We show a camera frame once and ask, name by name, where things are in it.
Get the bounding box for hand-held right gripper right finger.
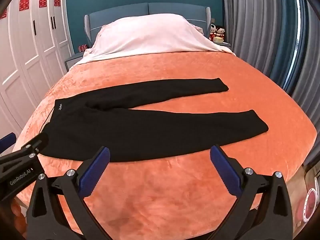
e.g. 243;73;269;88
210;145;294;240

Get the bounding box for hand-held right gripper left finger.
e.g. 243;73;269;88
26;146;110;240

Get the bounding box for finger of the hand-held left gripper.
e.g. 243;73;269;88
0;132;17;153
21;132;50;156

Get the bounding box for black pants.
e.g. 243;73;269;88
40;78;269;162

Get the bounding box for orange plush blanket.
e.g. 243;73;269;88
11;51;318;240

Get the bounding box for white wardrobe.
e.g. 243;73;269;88
0;0;73;140

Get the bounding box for blue nightstand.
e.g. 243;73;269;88
65;53;87;72

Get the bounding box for pink white round object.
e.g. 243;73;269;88
297;176;320;223

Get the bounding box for grey curtain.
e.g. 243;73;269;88
221;0;320;143

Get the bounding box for white quilt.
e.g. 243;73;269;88
72;14;237;68

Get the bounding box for blue padded headboard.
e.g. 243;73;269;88
84;2;212;49

